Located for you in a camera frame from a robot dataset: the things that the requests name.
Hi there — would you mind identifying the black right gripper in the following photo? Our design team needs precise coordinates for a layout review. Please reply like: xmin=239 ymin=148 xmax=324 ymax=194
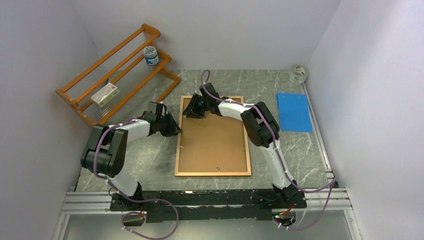
xmin=182 ymin=94 xmax=210 ymax=120

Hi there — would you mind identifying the wooden picture frame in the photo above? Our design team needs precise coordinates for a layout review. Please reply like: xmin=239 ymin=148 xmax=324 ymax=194
xmin=174 ymin=95 xmax=252 ymax=178

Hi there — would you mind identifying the brown frame backing board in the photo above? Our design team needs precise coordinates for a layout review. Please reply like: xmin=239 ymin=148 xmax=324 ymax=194
xmin=178 ymin=98 xmax=249 ymax=174

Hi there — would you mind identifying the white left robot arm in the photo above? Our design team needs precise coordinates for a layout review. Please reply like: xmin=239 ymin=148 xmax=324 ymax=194
xmin=80 ymin=101 xmax=183 ymax=210

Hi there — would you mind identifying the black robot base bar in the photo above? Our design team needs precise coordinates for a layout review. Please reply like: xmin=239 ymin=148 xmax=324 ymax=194
xmin=109 ymin=188 xmax=307 ymax=223

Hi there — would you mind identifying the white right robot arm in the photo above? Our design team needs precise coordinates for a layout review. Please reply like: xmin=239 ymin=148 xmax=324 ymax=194
xmin=182 ymin=83 xmax=307 ymax=209

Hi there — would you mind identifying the orange wooden shelf rack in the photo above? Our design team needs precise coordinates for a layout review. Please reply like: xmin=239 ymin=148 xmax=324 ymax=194
xmin=55 ymin=23 xmax=181 ymax=128

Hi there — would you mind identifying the blue white lidded jar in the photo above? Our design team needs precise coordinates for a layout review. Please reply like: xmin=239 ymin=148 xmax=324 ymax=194
xmin=142 ymin=45 xmax=159 ymax=66

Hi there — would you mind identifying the small white cardboard box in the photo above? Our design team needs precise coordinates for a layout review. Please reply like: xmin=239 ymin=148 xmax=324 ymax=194
xmin=90 ymin=82 xmax=120 ymax=108

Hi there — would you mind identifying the blue plastic sheet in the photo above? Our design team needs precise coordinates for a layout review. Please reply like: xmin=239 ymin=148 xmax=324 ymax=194
xmin=276 ymin=92 xmax=313 ymax=133

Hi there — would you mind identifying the clear tape roll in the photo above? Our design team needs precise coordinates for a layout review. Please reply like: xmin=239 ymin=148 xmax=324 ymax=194
xmin=288 ymin=65 xmax=310 ymax=84

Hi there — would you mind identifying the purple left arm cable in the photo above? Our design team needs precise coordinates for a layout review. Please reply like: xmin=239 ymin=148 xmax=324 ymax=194
xmin=92 ymin=117 xmax=180 ymax=240

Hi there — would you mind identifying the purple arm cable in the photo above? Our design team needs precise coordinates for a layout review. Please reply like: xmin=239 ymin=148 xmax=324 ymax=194
xmin=92 ymin=117 xmax=180 ymax=240
xmin=200 ymin=69 xmax=337 ymax=232

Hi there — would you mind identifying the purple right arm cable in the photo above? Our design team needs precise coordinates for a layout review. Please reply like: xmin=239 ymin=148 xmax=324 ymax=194
xmin=200 ymin=69 xmax=337 ymax=232

